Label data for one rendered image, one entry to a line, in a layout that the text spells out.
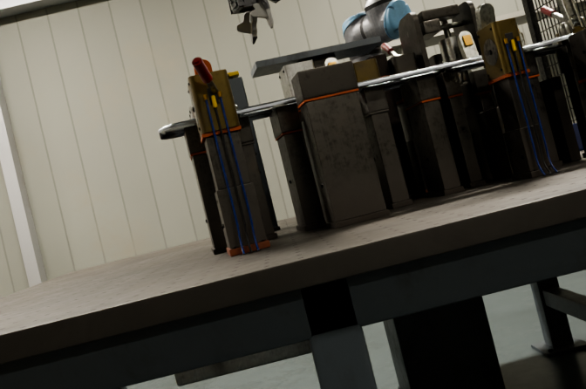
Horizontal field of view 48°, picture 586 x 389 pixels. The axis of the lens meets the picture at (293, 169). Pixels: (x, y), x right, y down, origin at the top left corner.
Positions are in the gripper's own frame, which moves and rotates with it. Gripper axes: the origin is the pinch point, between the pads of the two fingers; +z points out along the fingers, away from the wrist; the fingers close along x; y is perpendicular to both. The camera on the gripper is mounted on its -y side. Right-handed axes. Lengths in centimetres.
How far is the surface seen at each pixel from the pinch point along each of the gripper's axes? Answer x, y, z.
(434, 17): 27.6, -38.0, 8.3
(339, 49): 11.0, -16.5, 9.3
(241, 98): 0.1, 11.4, 16.4
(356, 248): 90, 36, 55
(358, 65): 25.5, -12.2, 17.5
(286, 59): 7.0, -1.4, 9.1
